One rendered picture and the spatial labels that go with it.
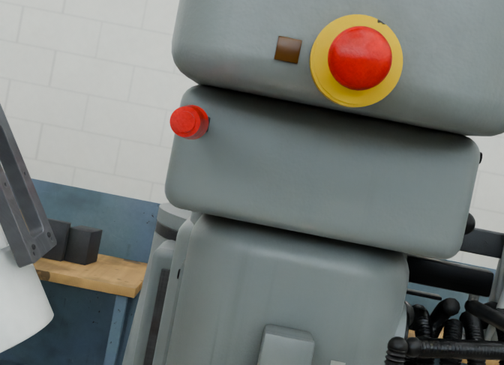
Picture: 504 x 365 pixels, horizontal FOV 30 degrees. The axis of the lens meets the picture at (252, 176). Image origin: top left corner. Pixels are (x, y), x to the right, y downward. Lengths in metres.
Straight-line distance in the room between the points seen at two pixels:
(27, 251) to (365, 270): 0.38
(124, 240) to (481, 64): 4.55
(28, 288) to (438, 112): 0.31
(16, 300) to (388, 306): 0.40
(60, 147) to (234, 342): 4.43
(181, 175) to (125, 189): 4.39
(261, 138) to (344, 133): 0.06
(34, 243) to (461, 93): 0.31
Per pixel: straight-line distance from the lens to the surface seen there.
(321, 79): 0.61
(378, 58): 0.59
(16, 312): 0.48
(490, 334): 1.17
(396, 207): 0.74
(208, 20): 0.65
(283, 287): 0.77
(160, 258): 1.24
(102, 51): 5.15
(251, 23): 0.64
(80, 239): 4.68
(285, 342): 0.74
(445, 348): 0.67
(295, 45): 0.63
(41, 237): 0.48
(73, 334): 5.27
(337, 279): 0.77
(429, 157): 0.74
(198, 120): 0.59
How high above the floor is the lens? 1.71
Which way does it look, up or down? 3 degrees down
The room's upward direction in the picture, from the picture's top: 11 degrees clockwise
